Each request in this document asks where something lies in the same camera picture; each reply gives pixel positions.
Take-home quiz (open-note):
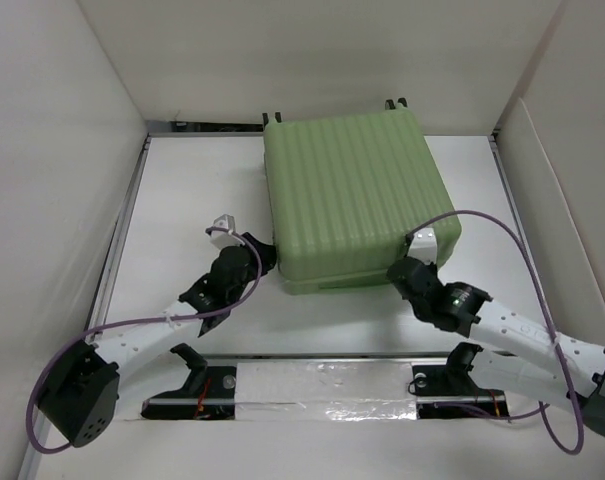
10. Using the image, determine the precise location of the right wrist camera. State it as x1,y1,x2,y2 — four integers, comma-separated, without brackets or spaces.
406,228,438,265

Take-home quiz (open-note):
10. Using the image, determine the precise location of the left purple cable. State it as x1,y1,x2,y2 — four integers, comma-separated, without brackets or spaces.
25,227,263,455

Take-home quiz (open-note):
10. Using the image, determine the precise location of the purple cable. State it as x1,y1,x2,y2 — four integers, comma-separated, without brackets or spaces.
406,210,586,455
25,227,263,455

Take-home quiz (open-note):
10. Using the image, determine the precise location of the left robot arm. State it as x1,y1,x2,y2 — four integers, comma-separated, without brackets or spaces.
25,227,277,454

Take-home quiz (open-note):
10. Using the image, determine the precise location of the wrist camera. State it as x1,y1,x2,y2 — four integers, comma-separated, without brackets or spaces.
406,228,438,265
205,214,242,250

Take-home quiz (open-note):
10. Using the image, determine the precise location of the green hard-shell suitcase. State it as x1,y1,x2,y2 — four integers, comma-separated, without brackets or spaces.
263,98,454,295

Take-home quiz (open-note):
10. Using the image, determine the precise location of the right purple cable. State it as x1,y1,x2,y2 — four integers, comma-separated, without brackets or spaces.
406,210,586,455

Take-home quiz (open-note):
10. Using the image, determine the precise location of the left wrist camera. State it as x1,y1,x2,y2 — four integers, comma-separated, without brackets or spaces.
205,214,242,250

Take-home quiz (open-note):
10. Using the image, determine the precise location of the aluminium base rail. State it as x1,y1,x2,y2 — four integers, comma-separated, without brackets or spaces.
41,352,593,424

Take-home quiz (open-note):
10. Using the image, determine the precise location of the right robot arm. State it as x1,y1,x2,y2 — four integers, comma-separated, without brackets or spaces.
387,257,605,437

